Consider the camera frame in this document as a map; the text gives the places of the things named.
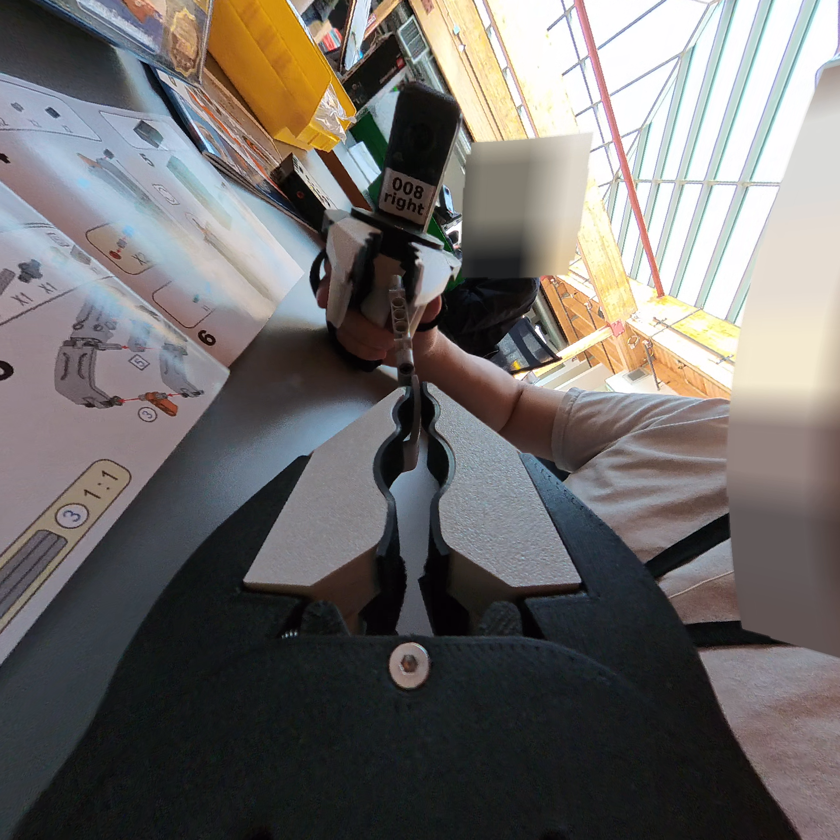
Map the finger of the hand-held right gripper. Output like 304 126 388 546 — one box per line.
360 246 464 326
326 213 383 330

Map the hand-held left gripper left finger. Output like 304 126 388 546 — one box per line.
244 386 413 634

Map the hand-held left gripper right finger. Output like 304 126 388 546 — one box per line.
420 384 584 634

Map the grey curved building piece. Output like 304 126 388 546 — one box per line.
387 274 424 475

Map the person's right forearm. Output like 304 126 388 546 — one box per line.
410 325 572 463

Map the person's right hand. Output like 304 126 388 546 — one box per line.
316 279 444 370

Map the small black device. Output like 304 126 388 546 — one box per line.
271 153 337 212

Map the clear plastic bag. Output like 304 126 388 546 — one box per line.
311 91 359 143

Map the person's beige shirt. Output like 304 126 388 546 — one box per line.
551 387 840 840

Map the yellow plastic bin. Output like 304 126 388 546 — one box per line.
206 0 357 153

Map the red ceiling pipe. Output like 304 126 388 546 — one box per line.
574 0 665 298

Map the building instruction booklet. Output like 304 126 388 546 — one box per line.
0 72 304 664

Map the blue robot kit box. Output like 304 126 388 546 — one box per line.
39 0 322 224

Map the black chest strap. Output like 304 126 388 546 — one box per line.
646 512 785 647

